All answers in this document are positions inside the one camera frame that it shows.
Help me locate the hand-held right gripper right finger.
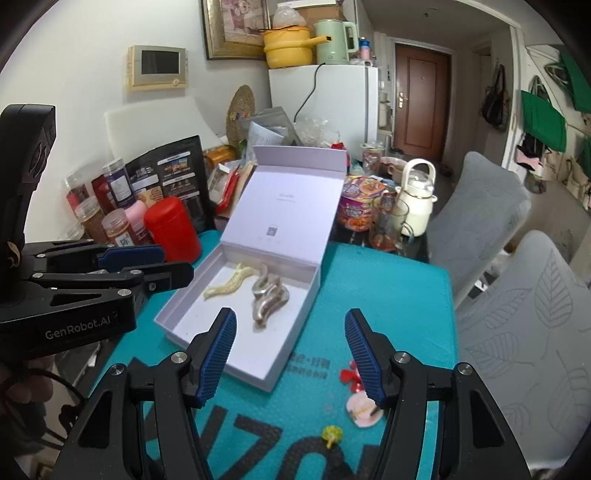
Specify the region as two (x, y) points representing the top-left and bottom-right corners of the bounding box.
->
(344, 308), (532, 480)

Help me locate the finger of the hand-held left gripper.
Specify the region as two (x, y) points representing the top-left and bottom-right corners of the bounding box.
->
(28, 240), (166, 275)
(28, 262), (195, 305)

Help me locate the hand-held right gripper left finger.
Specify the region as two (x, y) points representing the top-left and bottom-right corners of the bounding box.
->
(53, 307), (238, 480)

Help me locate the red propeller hair clip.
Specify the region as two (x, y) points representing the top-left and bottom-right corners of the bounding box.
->
(339, 360), (365, 393)

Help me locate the round white compact case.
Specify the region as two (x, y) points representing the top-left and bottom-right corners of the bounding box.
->
(346, 392), (385, 428)

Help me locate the white gift box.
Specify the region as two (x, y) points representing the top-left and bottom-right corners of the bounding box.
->
(154, 145), (348, 393)

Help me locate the small clear jar orange spice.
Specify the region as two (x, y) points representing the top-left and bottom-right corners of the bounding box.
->
(102, 209), (139, 247)

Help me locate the pink bottle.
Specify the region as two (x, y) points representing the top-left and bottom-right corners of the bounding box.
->
(124, 200), (153, 245)

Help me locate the red canister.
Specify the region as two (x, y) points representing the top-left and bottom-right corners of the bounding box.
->
(144, 196), (203, 264)

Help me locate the clear jar brown spice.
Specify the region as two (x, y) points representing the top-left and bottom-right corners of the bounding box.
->
(74, 196), (110, 244)

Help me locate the cream hair clip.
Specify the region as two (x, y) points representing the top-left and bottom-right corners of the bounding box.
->
(203, 263), (257, 300)

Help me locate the teal bubble mailer mat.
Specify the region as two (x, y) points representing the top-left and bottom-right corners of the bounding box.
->
(88, 228), (458, 480)

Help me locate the grey marbled hair clip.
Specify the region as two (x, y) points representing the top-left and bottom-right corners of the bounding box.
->
(250, 263), (291, 329)

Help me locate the clear jar red spice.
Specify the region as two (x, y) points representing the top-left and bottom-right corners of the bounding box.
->
(63, 170), (98, 217)

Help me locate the black snack pouch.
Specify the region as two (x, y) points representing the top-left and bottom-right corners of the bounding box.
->
(124, 135), (208, 232)

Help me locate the red snack packet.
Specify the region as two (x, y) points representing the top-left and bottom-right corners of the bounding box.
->
(210, 164), (254, 215)

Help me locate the white foam board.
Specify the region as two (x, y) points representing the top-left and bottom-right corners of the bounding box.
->
(104, 99), (222, 160)

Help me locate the glass mug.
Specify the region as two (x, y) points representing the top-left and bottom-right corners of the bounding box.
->
(368, 196), (414, 252)

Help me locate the instant noodle bowl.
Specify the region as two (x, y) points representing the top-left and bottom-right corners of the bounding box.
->
(336, 178), (398, 232)

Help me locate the cream electric pot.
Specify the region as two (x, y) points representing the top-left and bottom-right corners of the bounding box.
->
(397, 158), (439, 237)

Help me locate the grey leaf-pattern chair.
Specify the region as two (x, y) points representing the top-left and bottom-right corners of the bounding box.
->
(455, 230), (591, 480)
(427, 151), (532, 310)

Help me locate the round woven mat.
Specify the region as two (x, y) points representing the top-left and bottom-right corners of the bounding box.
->
(226, 85), (257, 148)

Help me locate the clear crumpled plastic bag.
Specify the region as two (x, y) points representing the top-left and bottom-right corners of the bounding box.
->
(295, 115), (342, 148)

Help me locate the white refrigerator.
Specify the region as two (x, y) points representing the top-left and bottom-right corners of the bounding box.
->
(269, 64), (380, 160)

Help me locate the framed picture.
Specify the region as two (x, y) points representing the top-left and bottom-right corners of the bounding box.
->
(202, 0), (273, 61)

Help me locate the yellow pot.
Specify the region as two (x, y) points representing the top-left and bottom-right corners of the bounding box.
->
(263, 25), (326, 69)

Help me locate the brown door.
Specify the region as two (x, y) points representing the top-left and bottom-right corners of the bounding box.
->
(393, 41), (452, 162)

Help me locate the green electric kettle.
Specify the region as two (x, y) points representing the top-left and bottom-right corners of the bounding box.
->
(314, 19), (360, 65)

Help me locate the black hanging bag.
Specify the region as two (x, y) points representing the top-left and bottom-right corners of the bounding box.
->
(481, 65), (511, 130)

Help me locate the green tote bag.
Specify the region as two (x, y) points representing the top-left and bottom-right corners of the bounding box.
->
(521, 90), (568, 153)
(561, 51), (591, 114)

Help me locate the cardboard box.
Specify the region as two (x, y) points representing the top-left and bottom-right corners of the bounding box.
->
(293, 0), (356, 28)

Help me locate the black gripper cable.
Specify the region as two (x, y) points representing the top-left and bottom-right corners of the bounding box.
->
(28, 364), (93, 448)

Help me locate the wall intercom panel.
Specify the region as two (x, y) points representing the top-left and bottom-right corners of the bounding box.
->
(127, 45), (190, 89)

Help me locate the black power cable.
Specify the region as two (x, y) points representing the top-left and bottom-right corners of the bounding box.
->
(291, 64), (324, 125)

